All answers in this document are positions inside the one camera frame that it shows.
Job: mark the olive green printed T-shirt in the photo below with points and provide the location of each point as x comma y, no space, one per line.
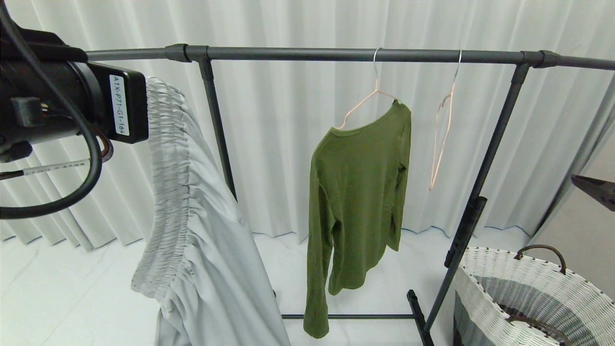
355,192

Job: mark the black clothes rack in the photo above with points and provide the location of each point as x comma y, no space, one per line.
288,54

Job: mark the pink clothes hanger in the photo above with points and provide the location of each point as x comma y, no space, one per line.
453,89
377,86

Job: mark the white curtain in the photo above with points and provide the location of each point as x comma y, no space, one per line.
288,120

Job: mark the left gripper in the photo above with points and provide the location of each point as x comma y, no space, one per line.
48,96

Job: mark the white laundry basket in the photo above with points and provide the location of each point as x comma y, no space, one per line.
480,298

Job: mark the pale grey garment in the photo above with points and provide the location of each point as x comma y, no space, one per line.
211,269

